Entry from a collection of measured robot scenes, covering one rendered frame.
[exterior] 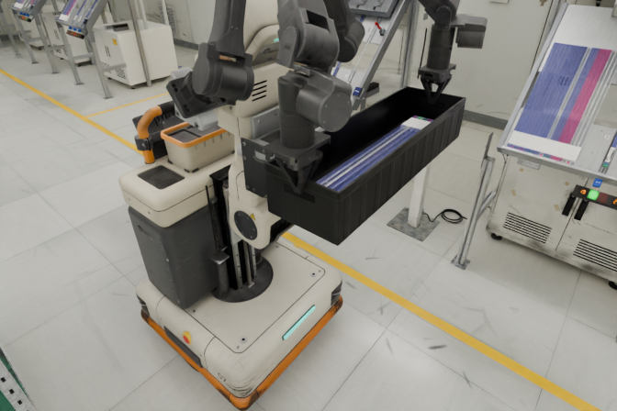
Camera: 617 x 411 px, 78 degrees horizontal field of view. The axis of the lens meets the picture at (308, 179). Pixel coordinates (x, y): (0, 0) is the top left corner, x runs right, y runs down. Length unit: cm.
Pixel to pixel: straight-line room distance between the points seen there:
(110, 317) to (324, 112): 172
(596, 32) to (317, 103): 169
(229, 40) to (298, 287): 109
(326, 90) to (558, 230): 193
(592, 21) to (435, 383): 163
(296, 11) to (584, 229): 195
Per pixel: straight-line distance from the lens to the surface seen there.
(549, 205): 227
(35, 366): 207
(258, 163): 99
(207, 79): 77
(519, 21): 376
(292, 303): 157
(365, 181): 69
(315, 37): 58
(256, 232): 119
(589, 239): 233
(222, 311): 158
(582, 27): 211
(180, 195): 129
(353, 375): 173
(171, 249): 137
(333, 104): 53
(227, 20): 81
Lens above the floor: 148
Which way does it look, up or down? 32 degrees down
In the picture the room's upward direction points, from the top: straight up
